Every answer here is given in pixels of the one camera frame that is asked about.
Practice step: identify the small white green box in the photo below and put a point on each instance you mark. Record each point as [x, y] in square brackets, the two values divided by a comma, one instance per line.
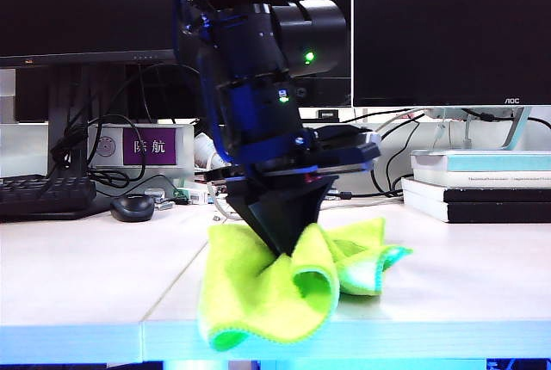
[193, 196]

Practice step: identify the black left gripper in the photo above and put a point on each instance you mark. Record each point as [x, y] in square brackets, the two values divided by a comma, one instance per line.
[301, 168]

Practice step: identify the silver desk divider panel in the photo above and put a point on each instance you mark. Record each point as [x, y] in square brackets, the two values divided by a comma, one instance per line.
[23, 150]
[430, 142]

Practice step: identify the AOC monitor with silver stand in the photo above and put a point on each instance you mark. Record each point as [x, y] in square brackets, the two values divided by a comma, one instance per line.
[452, 30]

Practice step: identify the lime green microfiber rag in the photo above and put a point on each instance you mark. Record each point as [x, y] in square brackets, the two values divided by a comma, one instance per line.
[241, 284]

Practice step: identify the black computer keyboard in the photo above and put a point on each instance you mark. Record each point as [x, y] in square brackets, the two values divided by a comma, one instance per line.
[43, 198]

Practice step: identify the glossy black AOC monitor back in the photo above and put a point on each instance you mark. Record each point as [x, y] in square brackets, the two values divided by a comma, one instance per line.
[331, 92]

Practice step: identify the white desk sign purple label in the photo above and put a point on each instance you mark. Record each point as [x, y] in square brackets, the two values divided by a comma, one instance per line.
[148, 146]

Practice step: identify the black monitor with black stand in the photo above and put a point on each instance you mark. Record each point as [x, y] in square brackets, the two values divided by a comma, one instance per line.
[86, 4]

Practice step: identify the black computer mouse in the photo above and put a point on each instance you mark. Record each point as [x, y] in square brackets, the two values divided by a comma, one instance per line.
[131, 208]

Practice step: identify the black blue left robot arm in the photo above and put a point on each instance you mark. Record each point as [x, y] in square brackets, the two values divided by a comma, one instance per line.
[254, 64]

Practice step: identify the translucent white container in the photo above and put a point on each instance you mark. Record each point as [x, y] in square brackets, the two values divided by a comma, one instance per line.
[7, 94]

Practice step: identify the white spine book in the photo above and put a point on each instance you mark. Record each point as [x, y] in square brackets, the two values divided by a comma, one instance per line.
[473, 180]

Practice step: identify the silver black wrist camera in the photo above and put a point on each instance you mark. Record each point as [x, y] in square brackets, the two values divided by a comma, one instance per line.
[344, 142]

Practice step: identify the teal cover book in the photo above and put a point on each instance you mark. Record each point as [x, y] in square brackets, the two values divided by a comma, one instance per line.
[495, 161]

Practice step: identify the small grey black device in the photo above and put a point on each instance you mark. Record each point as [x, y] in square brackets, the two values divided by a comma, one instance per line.
[328, 114]

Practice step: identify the white plastic bottle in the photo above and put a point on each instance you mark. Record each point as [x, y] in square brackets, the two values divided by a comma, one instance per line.
[202, 148]

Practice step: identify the matte black monitor back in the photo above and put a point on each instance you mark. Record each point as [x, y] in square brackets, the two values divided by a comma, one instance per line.
[189, 86]

